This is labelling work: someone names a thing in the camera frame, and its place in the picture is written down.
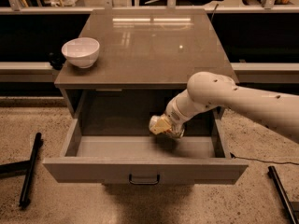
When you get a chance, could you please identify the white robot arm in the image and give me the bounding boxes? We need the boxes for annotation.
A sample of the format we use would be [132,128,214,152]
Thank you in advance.
[149,72,299,143]

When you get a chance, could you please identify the black object behind cabinet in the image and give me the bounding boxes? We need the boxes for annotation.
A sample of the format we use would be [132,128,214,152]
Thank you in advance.
[49,52,65,70]

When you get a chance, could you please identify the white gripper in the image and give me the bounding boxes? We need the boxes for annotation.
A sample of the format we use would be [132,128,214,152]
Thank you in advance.
[149,98,191,134]

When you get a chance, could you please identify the black stand leg right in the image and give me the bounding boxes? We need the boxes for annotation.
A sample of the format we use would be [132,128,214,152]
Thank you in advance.
[268,166,299,224]

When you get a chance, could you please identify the black stand leg left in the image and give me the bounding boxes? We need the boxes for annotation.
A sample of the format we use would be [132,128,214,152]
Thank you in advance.
[0,133,43,209]

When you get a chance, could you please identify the open grey top drawer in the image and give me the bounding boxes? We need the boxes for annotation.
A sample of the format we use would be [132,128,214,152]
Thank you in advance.
[42,91,249,186]

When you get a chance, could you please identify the grey cabinet with glossy top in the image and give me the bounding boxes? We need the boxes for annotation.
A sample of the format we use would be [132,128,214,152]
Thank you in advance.
[55,7,236,115]

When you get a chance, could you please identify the black stand leg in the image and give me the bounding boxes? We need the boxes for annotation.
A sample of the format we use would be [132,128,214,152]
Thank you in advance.
[0,133,43,209]
[268,166,299,224]

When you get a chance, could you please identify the white bowl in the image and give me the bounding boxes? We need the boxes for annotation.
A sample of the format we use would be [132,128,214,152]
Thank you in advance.
[61,37,100,68]

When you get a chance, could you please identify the black drawer handle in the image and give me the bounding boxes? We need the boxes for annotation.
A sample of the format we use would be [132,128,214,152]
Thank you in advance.
[129,174,160,186]

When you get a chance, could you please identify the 7up can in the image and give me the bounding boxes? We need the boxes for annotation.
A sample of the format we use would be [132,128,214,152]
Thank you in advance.
[148,114,185,139]

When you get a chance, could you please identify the black cable on floor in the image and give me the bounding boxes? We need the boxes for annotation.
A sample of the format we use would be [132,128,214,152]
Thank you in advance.
[230,152,299,166]

